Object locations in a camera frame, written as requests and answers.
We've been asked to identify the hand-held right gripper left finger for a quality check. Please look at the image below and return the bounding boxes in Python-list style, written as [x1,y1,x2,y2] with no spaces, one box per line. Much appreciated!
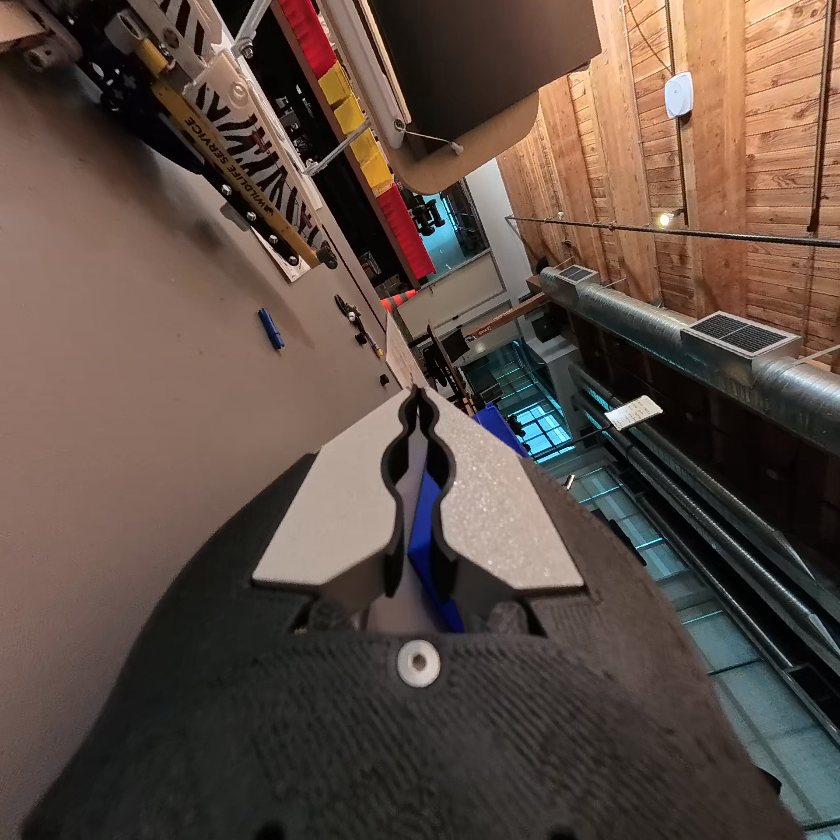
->
[251,386,424,599]

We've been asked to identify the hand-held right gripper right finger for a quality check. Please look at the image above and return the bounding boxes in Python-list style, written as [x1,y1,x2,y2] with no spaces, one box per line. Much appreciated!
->
[420,386,586,601]

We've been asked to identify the zebra striped lego helicopter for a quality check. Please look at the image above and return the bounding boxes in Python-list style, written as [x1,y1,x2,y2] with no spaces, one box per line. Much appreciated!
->
[0,0,341,271]

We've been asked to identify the blue plastic bin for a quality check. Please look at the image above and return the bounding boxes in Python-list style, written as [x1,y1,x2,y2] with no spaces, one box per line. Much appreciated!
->
[407,402,534,634]

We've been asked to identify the white hanging sign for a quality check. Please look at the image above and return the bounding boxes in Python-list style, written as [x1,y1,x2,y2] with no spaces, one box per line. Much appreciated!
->
[604,394,665,433]

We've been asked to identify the black ceiling pipes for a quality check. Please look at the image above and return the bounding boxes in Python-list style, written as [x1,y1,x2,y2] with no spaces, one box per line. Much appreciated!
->
[570,364,840,697]

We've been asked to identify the zebra sticker sheet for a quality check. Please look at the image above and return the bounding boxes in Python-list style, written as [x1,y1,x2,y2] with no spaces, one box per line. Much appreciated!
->
[220,197,316,284]

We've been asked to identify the row of red yellow bins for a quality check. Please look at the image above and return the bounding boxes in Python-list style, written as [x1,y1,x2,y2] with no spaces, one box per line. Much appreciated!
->
[272,0,437,283]

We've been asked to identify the black metal tie rod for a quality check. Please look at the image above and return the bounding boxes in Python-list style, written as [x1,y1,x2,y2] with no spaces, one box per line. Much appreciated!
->
[505,215,840,249]

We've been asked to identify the white lamp bar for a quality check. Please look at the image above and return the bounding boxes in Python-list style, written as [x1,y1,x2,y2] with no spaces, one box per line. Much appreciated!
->
[315,0,413,151]

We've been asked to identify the silver air duct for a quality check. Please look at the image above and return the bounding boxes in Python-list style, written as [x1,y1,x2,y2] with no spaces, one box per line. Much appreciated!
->
[538,262,840,457]

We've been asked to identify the white wall access point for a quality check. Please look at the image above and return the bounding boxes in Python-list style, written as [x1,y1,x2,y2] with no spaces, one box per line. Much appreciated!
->
[663,69,697,120]

